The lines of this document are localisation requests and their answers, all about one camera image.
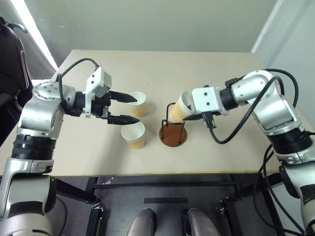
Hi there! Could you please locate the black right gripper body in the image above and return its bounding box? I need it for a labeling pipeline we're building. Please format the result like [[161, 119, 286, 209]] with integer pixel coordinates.
[[194, 111, 221, 118]]

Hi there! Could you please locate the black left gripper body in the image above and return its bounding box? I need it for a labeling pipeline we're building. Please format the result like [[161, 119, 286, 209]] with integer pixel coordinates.
[[90, 90, 112, 121]]

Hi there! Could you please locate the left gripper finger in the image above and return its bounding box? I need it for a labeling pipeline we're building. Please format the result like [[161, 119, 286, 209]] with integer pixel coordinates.
[[109, 90, 138, 104], [107, 114, 141, 126]]

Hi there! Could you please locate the ribbed tan paper cup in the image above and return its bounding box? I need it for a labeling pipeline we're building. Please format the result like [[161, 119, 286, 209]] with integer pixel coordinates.
[[121, 121, 146, 150], [128, 91, 148, 118], [169, 90, 197, 123]]

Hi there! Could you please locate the black floor tape strip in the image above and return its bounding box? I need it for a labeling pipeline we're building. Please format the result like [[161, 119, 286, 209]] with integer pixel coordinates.
[[143, 197, 189, 205]]

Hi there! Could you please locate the black office chair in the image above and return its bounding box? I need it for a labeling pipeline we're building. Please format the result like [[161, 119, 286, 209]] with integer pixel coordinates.
[[0, 16, 34, 148]]

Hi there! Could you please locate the dark grey rounded shape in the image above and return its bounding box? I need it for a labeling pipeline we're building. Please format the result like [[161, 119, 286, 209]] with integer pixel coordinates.
[[184, 208, 221, 236], [126, 208, 158, 236]]

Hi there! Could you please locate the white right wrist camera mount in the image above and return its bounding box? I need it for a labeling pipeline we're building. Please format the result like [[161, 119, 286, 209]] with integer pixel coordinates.
[[191, 86, 228, 116]]

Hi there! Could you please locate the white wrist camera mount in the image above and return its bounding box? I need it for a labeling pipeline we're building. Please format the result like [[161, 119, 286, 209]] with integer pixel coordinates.
[[191, 86, 228, 116], [83, 65, 113, 117]]

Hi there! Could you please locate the wire cup holder brown base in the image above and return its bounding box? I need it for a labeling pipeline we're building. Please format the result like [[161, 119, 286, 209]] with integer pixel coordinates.
[[159, 102, 188, 148]]

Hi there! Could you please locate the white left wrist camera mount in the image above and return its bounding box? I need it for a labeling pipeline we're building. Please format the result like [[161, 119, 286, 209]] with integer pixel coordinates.
[[83, 65, 113, 117]]

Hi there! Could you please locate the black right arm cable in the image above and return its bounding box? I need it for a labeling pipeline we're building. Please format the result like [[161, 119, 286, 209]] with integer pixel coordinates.
[[203, 75, 285, 145]]

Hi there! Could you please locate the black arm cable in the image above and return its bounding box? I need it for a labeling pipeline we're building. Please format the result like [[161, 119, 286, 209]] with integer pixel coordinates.
[[203, 75, 285, 145], [57, 58, 102, 105]]

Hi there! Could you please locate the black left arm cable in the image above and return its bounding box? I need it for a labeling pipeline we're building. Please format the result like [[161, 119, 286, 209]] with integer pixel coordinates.
[[57, 58, 102, 105]]

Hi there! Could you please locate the black metal table frame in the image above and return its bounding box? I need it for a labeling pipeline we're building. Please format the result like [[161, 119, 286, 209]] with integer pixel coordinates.
[[55, 173, 286, 236]]

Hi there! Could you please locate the black cables bundle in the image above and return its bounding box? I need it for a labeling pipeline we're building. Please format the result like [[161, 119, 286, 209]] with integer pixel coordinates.
[[252, 144, 307, 236]]

